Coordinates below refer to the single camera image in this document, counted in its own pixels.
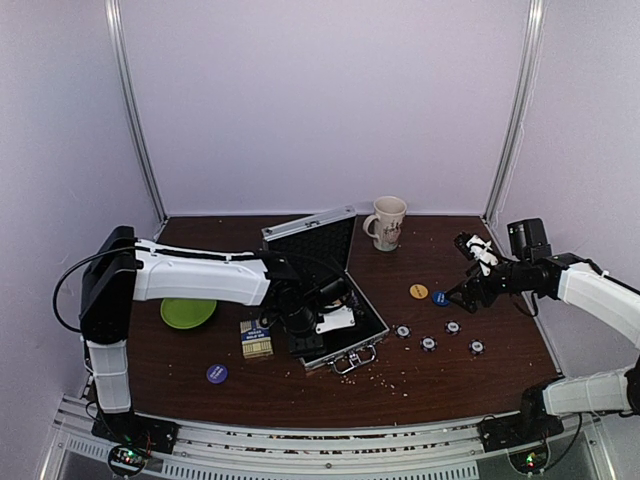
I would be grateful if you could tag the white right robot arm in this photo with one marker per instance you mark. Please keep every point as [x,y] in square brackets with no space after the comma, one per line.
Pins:
[573,281]

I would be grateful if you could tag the circuit board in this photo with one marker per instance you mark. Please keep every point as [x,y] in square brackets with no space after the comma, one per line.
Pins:
[126,460]
[529,461]

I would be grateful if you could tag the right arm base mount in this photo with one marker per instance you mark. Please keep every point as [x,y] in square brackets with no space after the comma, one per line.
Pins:
[498,433]

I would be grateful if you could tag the aluminium frame post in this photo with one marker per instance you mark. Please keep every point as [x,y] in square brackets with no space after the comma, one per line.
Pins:
[133,117]
[515,128]

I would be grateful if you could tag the left aluminium frame post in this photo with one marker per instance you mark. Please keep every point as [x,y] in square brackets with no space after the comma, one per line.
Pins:
[133,117]

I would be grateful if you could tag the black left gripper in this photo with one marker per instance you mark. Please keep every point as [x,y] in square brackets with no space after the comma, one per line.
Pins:
[300,346]

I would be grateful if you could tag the right aluminium frame post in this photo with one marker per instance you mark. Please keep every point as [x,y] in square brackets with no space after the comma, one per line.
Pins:
[515,128]

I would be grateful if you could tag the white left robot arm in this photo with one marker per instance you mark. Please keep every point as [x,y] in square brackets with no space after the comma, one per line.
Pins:
[126,270]

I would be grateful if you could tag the green plate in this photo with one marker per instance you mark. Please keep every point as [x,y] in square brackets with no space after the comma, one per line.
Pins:
[185,314]

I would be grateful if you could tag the blue small blind button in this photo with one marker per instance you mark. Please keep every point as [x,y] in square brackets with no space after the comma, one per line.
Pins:
[439,298]

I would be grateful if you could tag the left circuit board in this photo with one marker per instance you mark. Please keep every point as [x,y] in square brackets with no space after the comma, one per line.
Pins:
[126,460]

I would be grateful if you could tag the aluminium poker case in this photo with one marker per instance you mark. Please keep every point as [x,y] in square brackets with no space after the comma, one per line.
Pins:
[328,237]

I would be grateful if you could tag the right circuit board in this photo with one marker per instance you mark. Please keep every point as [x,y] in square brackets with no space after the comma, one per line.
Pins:
[529,461]

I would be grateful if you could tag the blue Texas Hold'em card box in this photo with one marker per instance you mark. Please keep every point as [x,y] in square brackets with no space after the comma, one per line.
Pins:
[255,340]

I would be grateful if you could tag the aluminium front rail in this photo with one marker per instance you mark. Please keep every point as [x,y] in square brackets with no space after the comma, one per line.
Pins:
[441,450]

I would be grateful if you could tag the purple poker chip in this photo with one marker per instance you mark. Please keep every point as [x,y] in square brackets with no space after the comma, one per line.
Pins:
[428,344]
[477,347]
[452,328]
[402,331]

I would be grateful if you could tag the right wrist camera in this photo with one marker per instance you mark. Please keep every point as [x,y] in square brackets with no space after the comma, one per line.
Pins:
[528,240]

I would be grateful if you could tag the yellow big blind button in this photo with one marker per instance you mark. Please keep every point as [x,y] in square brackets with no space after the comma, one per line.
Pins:
[418,291]

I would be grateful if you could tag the cream ceramic mug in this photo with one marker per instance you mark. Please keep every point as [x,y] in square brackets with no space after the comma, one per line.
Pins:
[385,224]

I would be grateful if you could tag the purple round button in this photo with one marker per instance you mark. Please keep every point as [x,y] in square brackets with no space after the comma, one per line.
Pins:
[217,374]

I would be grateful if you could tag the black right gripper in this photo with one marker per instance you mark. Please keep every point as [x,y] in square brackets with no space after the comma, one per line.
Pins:
[466,287]

